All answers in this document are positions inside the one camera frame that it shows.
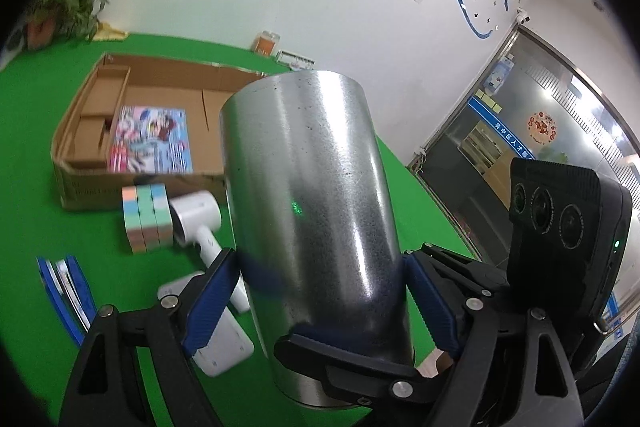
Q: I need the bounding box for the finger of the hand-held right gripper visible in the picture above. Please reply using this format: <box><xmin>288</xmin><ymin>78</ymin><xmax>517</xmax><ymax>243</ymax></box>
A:
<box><xmin>274</xmin><ymin>333</ymin><xmax>451</xmax><ymax>410</ymax></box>
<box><xmin>410</xmin><ymin>243</ymin><xmax>513</xmax><ymax>308</ymax></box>

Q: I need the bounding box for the glass door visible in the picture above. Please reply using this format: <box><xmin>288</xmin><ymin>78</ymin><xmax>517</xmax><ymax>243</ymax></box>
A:
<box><xmin>407</xmin><ymin>27</ymin><xmax>640</xmax><ymax>348</ymax></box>

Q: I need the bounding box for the white hair dryer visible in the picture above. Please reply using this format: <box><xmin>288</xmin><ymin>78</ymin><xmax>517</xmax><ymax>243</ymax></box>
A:
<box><xmin>169</xmin><ymin>190</ymin><xmax>251</xmax><ymax>314</ymax></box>

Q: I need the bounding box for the white desk sign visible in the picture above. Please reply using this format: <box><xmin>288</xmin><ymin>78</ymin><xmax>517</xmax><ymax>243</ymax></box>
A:
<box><xmin>276</xmin><ymin>50</ymin><xmax>316</xmax><ymax>71</ymax></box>

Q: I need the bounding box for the yellow cloth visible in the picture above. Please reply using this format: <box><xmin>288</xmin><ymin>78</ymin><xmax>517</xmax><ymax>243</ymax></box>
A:
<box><xmin>95</xmin><ymin>23</ymin><xmax>128</xmax><ymax>42</ymax></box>

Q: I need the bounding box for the white power bank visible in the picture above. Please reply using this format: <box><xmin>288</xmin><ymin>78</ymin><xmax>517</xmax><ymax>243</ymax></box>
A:
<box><xmin>157</xmin><ymin>271</ymin><xmax>255</xmax><ymax>378</ymax></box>

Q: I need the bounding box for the pastel puzzle cube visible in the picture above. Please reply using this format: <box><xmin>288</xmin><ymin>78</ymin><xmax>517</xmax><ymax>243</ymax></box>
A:
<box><xmin>121</xmin><ymin>183</ymin><xmax>174</xmax><ymax>254</ymax></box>

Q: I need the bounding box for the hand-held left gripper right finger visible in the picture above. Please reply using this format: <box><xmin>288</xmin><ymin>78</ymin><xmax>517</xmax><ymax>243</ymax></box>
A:
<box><xmin>402</xmin><ymin>252</ymin><xmax>586</xmax><ymax>427</ymax></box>

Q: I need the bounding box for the blue white packet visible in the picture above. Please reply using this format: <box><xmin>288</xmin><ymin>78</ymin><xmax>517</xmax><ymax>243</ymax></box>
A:
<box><xmin>36</xmin><ymin>255</ymin><xmax>98</xmax><ymax>348</ymax></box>

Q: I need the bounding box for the silver metal cup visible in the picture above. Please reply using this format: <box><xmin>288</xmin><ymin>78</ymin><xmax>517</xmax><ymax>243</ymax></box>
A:
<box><xmin>220</xmin><ymin>69</ymin><xmax>416</xmax><ymax>410</ymax></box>

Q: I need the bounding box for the cardboard box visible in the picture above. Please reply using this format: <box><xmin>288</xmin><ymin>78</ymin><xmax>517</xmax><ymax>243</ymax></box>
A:
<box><xmin>50</xmin><ymin>53</ymin><xmax>271</xmax><ymax>211</ymax></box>

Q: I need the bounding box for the colourful comic magazine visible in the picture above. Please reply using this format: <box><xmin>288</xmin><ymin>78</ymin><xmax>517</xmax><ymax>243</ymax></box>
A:
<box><xmin>107</xmin><ymin>106</ymin><xmax>195</xmax><ymax>174</ymax></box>

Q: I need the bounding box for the orange jar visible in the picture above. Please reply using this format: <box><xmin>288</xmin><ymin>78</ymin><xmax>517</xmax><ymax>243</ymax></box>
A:
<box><xmin>252</xmin><ymin>30</ymin><xmax>280</xmax><ymax>56</ymax></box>

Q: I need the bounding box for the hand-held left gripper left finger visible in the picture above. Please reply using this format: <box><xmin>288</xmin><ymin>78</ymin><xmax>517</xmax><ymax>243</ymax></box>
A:
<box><xmin>62</xmin><ymin>248</ymin><xmax>246</xmax><ymax>427</ymax></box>

